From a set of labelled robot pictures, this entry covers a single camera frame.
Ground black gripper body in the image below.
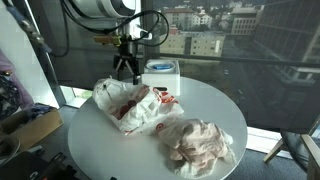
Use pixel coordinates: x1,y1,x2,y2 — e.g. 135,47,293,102
113,32,142,68

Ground white plastic bag red print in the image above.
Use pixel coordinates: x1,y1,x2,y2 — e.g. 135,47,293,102
92,78,185,136

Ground pale pink cloth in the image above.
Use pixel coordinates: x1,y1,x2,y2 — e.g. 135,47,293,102
155,118,235,170

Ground white terry towel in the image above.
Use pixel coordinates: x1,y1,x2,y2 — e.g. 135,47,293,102
166,128,237,179

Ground dark window mullion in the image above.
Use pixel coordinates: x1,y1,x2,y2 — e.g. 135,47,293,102
139,0,156,63

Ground white square box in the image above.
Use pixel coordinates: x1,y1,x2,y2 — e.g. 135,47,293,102
140,59,181,97

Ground blue tape roll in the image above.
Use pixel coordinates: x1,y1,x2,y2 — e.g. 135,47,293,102
145,60,177,72

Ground blue object in bowl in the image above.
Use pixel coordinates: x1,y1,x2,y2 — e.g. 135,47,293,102
152,64,175,71

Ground blue cloth in cardboard box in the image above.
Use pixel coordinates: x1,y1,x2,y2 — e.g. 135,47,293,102
25,103,55,122

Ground brown cardboard box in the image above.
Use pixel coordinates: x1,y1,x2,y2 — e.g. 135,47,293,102
0,106,64,152

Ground purple patterned clothes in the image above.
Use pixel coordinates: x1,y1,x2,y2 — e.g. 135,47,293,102
0,48,35,122

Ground black equipment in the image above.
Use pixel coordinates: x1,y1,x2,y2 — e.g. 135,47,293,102
0,151,83,180

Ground grey round bowl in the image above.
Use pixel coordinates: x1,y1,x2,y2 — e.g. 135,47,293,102
0,134,22,167

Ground wooden chair grey cushion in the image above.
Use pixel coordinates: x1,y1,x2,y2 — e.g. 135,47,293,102
263,116,320,180

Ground yellow-green wrist camera mount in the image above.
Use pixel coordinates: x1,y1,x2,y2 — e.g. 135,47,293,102
92,34,123,47

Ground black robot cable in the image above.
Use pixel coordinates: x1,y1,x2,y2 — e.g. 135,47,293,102
49,0,170,58

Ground grey window frame post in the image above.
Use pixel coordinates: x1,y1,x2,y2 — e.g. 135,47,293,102
12,0,67,108

